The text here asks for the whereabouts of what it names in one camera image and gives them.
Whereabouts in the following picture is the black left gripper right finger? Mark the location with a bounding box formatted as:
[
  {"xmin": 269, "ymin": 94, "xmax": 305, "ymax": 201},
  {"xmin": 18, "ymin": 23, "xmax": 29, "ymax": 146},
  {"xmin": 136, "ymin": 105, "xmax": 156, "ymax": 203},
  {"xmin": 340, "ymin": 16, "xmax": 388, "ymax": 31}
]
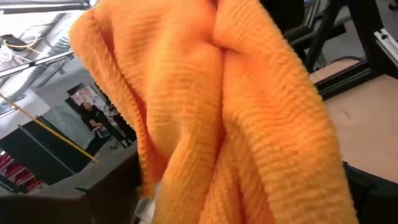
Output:
[{"xmin": 341, "ymin": 161, "xmax": 398, "ymax": 224}]

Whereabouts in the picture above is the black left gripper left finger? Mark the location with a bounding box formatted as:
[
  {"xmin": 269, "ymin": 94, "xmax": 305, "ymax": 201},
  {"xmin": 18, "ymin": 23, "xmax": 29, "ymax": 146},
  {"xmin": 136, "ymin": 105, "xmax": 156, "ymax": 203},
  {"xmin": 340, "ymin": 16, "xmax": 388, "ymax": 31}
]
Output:
[{"xmin": 0, "ymin": 151, "xmax": 142, "ymax": 224}]

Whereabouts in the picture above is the orange microfiber towel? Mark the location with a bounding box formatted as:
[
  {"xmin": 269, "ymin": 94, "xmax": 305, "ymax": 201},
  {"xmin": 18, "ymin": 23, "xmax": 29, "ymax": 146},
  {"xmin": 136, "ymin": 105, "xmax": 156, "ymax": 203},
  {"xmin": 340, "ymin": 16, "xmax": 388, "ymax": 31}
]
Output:
[{"xmin": 68, "ymin": 0, "xmax": 360, "ymax": 224}]

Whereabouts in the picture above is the black partition panel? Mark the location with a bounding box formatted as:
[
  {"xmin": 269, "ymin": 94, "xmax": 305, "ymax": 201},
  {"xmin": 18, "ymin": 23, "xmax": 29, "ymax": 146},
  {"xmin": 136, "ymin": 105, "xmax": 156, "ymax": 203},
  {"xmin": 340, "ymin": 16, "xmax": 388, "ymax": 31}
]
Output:
[{"xmin": 0, "ymin": 115, "xmax": 91, "ymax": 187}]

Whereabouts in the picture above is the person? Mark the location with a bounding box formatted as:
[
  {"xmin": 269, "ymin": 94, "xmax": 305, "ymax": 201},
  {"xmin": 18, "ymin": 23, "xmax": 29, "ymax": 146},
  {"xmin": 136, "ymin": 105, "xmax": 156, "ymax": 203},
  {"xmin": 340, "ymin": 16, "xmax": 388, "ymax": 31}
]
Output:
[{"xmin": 79, "ymin": 101, "xmax": 118, "ymax": 157}]

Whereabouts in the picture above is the silver aluminium extrusion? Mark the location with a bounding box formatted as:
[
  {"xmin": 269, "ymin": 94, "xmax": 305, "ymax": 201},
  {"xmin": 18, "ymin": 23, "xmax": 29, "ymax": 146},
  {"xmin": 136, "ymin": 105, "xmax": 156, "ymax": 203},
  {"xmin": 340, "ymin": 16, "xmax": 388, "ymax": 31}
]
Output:
[{"xmin": 373, "ymin": 27, "xmax": 398, "ymax": 68}]

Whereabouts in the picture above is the yellow hanging cable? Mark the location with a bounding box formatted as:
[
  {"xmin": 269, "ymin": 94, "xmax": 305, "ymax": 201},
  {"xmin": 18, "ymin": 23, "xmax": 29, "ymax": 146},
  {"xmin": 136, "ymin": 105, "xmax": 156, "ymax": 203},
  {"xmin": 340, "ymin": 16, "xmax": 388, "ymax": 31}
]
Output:
[{"xmin": 0, "ymin": 92, "xmax": 100, "ymax": 164}]

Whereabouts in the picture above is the black table frame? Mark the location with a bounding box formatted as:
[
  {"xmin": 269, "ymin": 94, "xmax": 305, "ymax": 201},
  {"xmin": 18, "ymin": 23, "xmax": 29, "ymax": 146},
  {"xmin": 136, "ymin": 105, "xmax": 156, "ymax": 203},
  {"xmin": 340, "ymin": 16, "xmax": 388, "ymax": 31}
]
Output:
[{"xmin": 261, "ymin": 0, "xmax": 398, "ymax": 100}]

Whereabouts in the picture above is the silver ventilation duct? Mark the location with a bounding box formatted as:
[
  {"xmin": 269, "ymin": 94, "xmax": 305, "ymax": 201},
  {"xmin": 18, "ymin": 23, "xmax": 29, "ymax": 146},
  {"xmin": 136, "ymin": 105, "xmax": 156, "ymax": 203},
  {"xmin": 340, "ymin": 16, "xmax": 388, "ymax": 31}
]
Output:
[{"xmin": 0, "ymin": 12, "xmax": 77, "ymax": 106}]

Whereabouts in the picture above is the black ceiling cable reel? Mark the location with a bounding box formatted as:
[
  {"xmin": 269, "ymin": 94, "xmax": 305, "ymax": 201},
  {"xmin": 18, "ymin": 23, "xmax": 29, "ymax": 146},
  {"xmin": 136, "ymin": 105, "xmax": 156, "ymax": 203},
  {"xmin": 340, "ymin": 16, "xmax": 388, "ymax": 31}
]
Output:
[{"xmin": 1, "ymin": 33, "xmax": 28, "ymax": 52}]

